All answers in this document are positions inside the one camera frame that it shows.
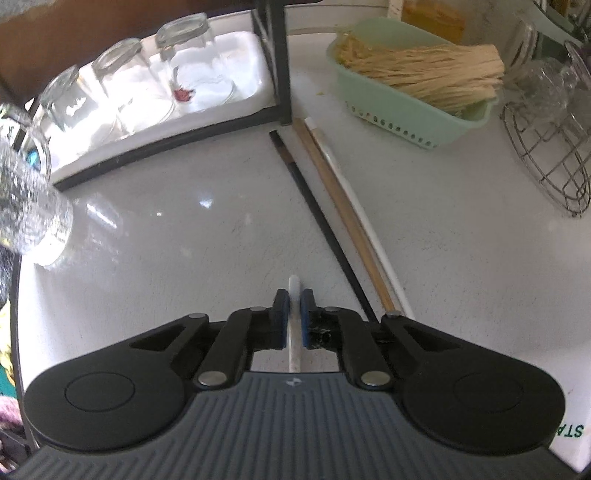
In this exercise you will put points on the pale dried straw bundle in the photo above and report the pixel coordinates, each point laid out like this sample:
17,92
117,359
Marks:
438,69

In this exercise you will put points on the wooden chopstick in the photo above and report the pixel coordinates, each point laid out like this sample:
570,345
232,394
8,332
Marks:
337,201

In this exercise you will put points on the red-lidded plastic jar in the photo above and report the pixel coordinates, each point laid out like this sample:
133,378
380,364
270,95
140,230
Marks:
434,18

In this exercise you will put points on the tall textured glass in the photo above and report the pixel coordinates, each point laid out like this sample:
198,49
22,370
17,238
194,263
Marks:
32,207

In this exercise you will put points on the white chopstick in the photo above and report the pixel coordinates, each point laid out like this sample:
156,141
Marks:
353,201
294,286

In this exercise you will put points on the clear drinking glass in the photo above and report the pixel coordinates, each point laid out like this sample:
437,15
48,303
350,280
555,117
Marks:
184,41
64,99
122,69

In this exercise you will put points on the black chopstick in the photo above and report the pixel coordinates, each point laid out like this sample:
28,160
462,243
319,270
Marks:
314,206

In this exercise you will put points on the yellow green cloth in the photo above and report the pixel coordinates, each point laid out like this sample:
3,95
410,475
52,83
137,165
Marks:
5,341

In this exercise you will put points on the pale green utensil holder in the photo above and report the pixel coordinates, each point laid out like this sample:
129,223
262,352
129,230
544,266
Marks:
554,18

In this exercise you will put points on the white drip tray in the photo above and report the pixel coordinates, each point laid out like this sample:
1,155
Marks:
240,92

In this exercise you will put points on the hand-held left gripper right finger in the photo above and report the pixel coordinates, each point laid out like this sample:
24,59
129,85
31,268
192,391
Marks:
304,323

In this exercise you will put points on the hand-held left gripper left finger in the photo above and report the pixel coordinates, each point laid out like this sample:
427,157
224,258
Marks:
285,323

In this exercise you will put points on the pink fluffy cloth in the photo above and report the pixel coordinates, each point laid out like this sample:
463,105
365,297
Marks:
9,410

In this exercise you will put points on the pale green plastic basket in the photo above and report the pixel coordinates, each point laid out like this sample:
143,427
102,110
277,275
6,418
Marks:
392,115

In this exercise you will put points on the white ceramic mug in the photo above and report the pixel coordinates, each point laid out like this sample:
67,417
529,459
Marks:
572,415

